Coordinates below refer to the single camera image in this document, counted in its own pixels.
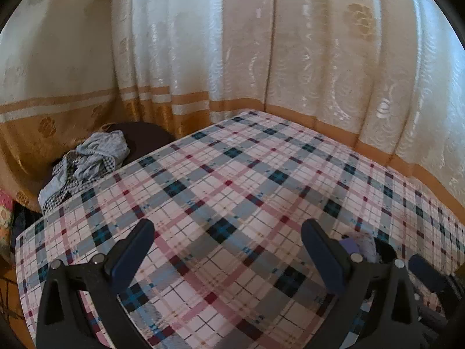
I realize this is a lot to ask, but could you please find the plaid tablecloth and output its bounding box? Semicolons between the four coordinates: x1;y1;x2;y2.
16;111;464;348

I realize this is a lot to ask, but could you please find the grey checked cloth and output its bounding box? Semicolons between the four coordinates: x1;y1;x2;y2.
38;130;130;214

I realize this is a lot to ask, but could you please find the crumpled grey black wrapper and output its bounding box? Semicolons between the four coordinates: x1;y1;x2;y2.
356;233;397;264

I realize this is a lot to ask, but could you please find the cream patterned curtain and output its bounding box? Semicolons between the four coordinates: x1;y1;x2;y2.
1;0;464;218

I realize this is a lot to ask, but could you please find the purple small block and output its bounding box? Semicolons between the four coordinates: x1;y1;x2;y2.
339;237;361;256

